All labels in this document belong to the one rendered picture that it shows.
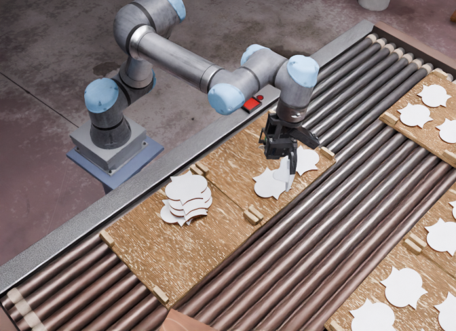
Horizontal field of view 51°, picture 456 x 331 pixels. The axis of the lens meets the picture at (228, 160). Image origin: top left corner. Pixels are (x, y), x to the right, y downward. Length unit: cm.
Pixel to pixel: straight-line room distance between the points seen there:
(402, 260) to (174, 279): 73
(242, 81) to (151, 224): 69
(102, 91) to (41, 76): 204
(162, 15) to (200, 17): 269
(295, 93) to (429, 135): 98
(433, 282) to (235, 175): 74
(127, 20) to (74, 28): 276
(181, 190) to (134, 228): 20
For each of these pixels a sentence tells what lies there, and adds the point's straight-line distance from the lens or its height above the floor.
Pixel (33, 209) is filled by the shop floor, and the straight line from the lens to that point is 294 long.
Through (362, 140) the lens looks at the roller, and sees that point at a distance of 195.
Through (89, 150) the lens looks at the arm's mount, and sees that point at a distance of 184.
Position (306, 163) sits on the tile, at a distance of 179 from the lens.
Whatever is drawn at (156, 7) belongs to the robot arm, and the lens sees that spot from 138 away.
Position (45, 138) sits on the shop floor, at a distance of 326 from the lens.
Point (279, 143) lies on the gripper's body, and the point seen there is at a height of 140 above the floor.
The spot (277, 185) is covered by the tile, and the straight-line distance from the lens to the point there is 171.
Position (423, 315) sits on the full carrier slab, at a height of 94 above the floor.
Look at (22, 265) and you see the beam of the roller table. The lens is 168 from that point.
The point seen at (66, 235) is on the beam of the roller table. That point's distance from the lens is 169.
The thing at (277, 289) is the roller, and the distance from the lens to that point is 154.
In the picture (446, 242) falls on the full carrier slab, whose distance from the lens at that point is 175.
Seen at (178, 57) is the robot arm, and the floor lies 156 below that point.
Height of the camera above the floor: 232
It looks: 51 degrees down
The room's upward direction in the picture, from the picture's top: 2 degrees clockwise
